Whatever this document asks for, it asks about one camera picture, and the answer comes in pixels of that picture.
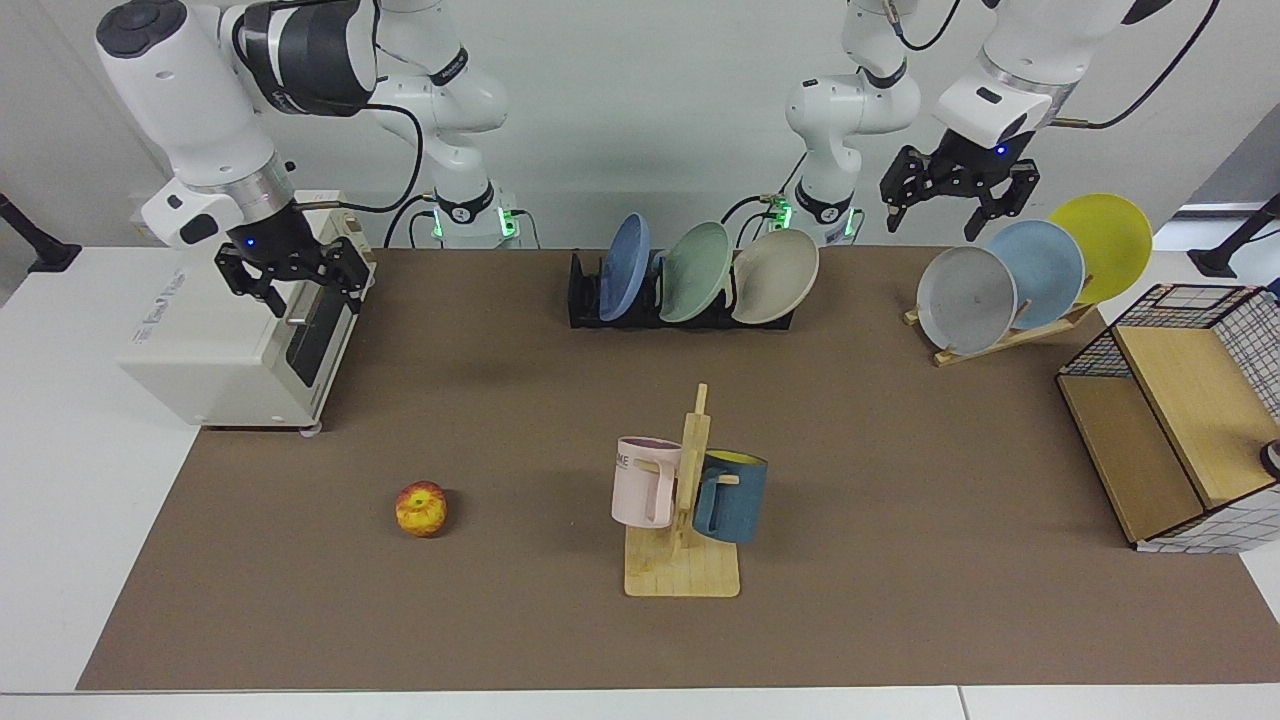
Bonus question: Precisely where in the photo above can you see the green plate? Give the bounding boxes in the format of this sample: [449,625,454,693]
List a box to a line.
[658,220,733,324]

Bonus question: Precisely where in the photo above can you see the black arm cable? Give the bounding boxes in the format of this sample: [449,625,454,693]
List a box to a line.
[335,95,426,216]
[1050,0,1223,131]

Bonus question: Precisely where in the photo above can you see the dark blue cup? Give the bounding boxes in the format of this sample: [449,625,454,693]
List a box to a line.
[692,449,769,546]

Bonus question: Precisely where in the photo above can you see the wire basket with wooden floor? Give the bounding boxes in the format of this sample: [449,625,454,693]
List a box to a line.
[1056,283,1280,554]

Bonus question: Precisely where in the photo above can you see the black dish rack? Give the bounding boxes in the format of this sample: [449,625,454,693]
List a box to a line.
[568,250,796,331]

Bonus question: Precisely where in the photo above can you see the pink cup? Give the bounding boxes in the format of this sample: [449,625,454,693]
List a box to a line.
[611,436,684,529]

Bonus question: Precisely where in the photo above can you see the red yellow apple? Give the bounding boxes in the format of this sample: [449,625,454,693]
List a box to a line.
[395,481,448,539]

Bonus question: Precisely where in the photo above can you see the brown table cloth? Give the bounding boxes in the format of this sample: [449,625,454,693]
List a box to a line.
[76,247,1280,691]

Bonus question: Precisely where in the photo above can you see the wooden plate rack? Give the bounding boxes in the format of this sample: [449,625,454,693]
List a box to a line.
[903,275,1099,368]

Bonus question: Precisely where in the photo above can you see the yellow plate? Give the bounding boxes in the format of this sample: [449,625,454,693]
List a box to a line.
[1048,193,1154,306]

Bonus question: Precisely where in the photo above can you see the light blue plate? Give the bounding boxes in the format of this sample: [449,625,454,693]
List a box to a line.
[985,219,1086,331]

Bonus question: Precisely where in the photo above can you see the pale toaster oven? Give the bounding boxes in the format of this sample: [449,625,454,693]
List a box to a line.
[115,190,379,436]

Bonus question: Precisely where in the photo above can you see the black stand leg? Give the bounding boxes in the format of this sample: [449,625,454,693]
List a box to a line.
[0,192,83,274]
[1187,193,1280,279]

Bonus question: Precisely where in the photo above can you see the grey plate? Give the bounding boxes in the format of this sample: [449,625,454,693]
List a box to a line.
[916,246,1019,356]

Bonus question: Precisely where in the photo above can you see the wooden cup stand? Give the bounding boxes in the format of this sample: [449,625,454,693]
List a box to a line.
[624,383,742,599]

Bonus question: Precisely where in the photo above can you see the beige plate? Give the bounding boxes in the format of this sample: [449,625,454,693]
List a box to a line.
[730,228,821,326]

